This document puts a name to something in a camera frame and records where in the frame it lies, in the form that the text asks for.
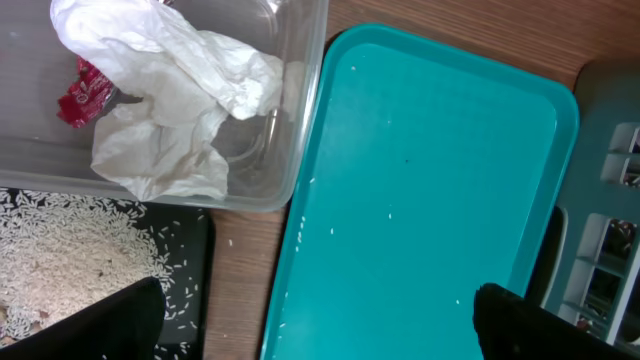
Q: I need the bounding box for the pile of rice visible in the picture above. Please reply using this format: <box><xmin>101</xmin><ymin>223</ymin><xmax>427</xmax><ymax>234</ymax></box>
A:
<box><xmin>0</xmin><ymin>188</ymin><xmax>201</xmax><ymax>360</ymax></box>

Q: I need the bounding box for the grey dishwasher rack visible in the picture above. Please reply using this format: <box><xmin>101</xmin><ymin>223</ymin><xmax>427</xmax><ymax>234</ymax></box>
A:
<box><xmin>527</xmin><ymin>58</ymin><xmax>639</xmax><ymax>358</ymax></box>

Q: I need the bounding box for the red foil wrapper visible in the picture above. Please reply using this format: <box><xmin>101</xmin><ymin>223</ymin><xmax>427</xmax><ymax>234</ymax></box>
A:
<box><xmin>57</xmin><ymin>56</ymin><xmax>115</xmax><ymax>128</ymax></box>

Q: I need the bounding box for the clear plastic waste bin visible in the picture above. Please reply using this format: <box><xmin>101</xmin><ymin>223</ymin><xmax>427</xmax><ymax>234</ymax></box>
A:
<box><xmin>1</xmin><ymin>0</ymin><xmax>329</xmax><ymax>211</ymax></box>

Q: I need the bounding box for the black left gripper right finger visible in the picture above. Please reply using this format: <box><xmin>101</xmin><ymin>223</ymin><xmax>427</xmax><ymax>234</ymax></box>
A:
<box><xmin>473</xmin><ymin>283</ymin><xmax>636</xmax><ymax>360</ymax></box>

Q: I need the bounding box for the teal serving tray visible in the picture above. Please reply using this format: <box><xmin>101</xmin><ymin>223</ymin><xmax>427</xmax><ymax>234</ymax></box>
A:
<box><xmin>261</xmin><ymin>24</ymin><xmax>579</xmax><ymax>360</ymax></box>

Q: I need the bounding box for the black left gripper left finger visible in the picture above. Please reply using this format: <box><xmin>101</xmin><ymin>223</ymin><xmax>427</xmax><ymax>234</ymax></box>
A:
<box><xmin>1</xmin><ymin>277</ymin><xmax>165</xmax><ymax>360</ymax></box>

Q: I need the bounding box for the white napkin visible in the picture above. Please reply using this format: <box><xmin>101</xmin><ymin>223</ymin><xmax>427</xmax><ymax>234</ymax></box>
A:
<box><xmin>50</xmin><ymin>0</ymin><xmax>283</xmax><ymax>201</ymax></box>

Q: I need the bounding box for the black waste tray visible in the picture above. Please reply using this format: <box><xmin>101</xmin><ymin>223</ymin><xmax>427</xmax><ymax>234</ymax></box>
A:
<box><xmin>0</xmin><ymin>187</ymin><xmax>216</xmax><ymax>360</ymax></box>

